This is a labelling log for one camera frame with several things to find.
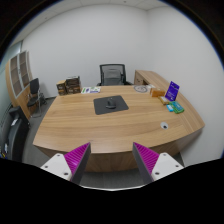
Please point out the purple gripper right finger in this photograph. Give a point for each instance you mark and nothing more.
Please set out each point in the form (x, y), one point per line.
(153, 166)

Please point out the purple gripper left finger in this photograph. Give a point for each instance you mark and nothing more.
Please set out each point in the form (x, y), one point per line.
(69, 166)

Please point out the dark grey computer mouse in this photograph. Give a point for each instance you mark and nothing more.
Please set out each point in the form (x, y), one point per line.
(111, 104)

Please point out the dark grey mouse pad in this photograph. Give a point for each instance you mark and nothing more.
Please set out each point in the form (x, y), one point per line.
(100, 105)

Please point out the wooden office desk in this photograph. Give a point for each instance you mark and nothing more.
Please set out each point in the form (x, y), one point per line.
(71, 121)

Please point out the blue small box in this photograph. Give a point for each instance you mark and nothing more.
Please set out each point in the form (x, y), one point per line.
(169, 107)

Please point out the green flat box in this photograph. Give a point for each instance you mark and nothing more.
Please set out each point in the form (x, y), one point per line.
(176, 107)

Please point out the yellow small box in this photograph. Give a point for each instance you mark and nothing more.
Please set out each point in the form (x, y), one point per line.
(163, 100)

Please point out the orange wooden box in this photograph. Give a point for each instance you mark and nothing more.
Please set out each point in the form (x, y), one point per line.
(156, 92)

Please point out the black leather armchair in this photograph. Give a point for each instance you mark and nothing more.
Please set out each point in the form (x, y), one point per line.
(13, 134)

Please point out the black visitor chair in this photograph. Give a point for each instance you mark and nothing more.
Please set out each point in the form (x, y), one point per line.
(35, 96)

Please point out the green white leaflet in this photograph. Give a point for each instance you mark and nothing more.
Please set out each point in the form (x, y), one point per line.
(90, 90)

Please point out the dark brown box stack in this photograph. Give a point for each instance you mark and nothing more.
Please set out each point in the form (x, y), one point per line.
(73, 85)

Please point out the small brown box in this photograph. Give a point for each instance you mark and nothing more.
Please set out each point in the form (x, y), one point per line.
(61, 87)

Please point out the purple standing sign card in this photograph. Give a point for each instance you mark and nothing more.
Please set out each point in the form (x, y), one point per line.
(172, 91)

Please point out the wooden side cabinet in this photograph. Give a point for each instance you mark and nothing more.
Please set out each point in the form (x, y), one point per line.
(143, 77)

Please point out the black mesh office chair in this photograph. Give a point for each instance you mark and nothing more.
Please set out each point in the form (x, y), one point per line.
(113, 75)

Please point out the wooden bookshelf cabinet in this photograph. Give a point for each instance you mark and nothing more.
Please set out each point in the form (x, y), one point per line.
(18, 76)

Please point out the desk cable grommet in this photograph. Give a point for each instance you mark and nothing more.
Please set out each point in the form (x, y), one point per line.
(164, 125)

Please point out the round coiled cable plate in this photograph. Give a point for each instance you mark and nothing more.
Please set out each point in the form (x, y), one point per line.
(141, 88)

